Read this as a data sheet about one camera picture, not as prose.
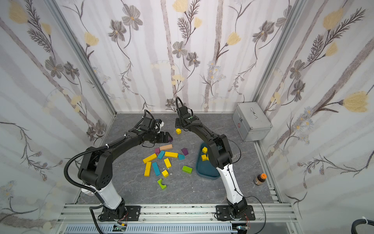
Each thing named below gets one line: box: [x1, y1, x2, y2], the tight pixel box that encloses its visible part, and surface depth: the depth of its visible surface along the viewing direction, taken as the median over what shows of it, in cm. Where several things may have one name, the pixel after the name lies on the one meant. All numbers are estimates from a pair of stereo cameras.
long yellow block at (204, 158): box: [201, 154, 210, 162], surface depth 95 cm
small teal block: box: [178, 154, 186, 161], surface depth 97 cm
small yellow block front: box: [161, 169, 169, 178], surface depth 88 cm
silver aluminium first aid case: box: [232, 101, 273, 143], surface depth 100 cm
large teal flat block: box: [151, 161, 162, 176], surface depth 90 cm
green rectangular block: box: [182, 165, 194, 175], surface depth 90 cm
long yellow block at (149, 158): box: [142, 153, 158, 164], surface depth 97 cm
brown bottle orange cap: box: [253, 173, 268, 186], surface depth 81 cm
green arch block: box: [157, 178, 167, 191], surface depth 84 cm
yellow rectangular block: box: [163, 157, 172, 169], surface depth 93 cm
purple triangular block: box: [180, 147, 189, 156], surface depth 100 cm
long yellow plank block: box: [164, 151, 179, 158], surface depth 97 cm
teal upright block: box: [157, 150, 166, 160], surface depth 97 cm
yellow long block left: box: [144, 161, 152, 177], surface depth 90 cm
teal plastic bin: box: [195, 141, 221, 180], surface depth 92 cm
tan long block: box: [159, 143, 173, 151], surface depth 101 cm
